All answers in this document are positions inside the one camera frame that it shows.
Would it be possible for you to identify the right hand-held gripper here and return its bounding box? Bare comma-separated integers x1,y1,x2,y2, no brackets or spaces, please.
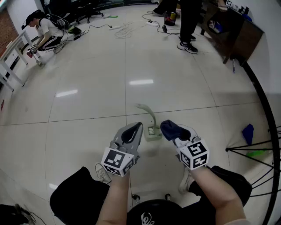
172,124,209,171

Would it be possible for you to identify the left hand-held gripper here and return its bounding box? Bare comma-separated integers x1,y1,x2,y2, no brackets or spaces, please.
101,122,144,176

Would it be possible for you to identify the dark blue wiping cloth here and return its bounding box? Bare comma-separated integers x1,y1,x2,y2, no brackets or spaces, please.
160,120,183,142

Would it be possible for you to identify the person's left forearm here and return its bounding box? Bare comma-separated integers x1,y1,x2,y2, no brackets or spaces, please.
96,173,130,225

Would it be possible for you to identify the person's right forearm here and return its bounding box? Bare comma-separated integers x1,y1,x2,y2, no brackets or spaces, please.
190,166,246,225

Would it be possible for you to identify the person's right white shoe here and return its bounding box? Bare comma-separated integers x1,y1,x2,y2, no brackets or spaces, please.
178,167,195,194

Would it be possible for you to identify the person's right leg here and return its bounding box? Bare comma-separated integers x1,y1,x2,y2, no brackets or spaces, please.
182,166,253,225

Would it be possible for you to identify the person's leg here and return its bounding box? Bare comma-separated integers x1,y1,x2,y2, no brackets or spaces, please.
182,166,253,225
50,167,110,225

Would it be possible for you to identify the green plastic object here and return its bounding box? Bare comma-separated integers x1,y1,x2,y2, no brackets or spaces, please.
247,149,273,157

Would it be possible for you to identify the black stool with chrome legs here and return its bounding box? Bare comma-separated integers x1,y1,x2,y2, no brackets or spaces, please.
126,193,183,225

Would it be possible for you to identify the person's left leg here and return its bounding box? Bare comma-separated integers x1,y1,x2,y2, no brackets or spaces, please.
50,167,110,225

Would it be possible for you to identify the black round metal rack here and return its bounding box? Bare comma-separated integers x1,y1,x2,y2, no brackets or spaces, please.
226,61,281,225

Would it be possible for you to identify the person's pale shirt sleeve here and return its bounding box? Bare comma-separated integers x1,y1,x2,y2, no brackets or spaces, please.
221,217,252,225

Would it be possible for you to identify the brown wooden cabinet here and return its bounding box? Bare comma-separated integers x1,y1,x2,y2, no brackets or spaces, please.
201,0,265,66

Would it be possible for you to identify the black bin with colourful contents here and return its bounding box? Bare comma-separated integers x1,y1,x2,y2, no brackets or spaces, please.
164,11,178,26

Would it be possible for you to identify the green and black bag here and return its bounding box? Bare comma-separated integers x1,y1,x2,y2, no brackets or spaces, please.
68,24,82,35

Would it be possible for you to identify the black office chair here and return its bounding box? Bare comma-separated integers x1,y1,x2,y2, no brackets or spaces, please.
76,0,104,24

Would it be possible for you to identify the spare hand-held gripper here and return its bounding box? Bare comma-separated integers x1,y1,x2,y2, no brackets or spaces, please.
226,0,250,15

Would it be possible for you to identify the black equipment bag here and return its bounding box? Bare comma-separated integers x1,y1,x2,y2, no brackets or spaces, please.
0,203,29,225

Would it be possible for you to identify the white coiled cable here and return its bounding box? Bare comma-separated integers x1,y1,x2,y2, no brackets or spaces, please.
114,21,134,40

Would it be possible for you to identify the black floor cable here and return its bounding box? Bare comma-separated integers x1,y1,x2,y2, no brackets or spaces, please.
63,23,113,43

